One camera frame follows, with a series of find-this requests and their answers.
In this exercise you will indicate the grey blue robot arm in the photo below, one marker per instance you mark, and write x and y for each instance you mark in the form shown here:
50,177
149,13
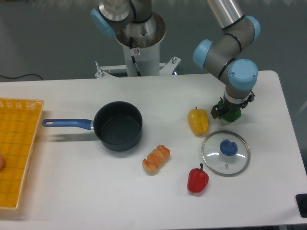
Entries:
218,58

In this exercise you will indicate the toy bread loaf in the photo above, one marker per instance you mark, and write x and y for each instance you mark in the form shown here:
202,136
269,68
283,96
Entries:
156,159

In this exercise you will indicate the yellow bell pepper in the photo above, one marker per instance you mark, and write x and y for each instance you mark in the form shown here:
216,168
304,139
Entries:
198,121

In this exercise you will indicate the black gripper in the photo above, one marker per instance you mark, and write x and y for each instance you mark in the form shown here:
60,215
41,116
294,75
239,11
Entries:
231,105

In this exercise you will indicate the yellow woven basket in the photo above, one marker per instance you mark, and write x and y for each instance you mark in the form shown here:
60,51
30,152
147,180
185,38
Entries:
19,120

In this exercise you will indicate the orange object in basket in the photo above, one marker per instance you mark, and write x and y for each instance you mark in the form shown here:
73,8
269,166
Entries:
2,162

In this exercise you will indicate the dark saucepan blue handle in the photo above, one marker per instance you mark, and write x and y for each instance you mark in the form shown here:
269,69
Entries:
117,124

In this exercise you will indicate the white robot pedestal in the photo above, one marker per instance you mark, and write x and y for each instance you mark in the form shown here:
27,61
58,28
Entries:
141,46

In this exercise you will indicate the green bell pepper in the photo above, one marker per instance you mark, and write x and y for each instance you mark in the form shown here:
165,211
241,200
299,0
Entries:
224,113

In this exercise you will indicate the red bell pepper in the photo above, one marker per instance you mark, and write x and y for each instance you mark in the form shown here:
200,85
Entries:
197,179

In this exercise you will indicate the glass lid blue knob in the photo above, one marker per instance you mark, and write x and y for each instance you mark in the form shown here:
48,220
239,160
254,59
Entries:
225,153

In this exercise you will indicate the black box at table edge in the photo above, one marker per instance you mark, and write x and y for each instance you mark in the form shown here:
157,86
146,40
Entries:
301,200

